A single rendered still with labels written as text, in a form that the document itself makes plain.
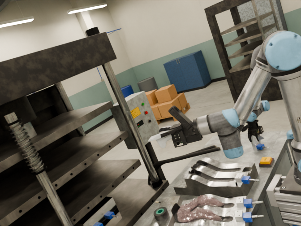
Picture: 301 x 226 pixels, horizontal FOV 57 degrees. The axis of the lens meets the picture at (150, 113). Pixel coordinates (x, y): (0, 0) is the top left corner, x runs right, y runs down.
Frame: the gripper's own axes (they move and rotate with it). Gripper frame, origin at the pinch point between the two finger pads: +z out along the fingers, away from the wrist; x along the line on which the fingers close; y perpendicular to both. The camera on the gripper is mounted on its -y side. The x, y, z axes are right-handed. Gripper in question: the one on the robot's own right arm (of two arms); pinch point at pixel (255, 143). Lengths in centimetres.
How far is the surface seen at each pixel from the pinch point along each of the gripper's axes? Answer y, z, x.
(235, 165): 11.8, -4.0, -33.9
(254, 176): 23.8, 2.0, -32.4
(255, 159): 7.8, 4.7, -12.6
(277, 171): 14.1, 19.3, -2.5
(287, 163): 5.6, 27.6, 19.4
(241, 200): 39, -4, -59
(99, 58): -36, -100, -74
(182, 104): -411, 64, 212
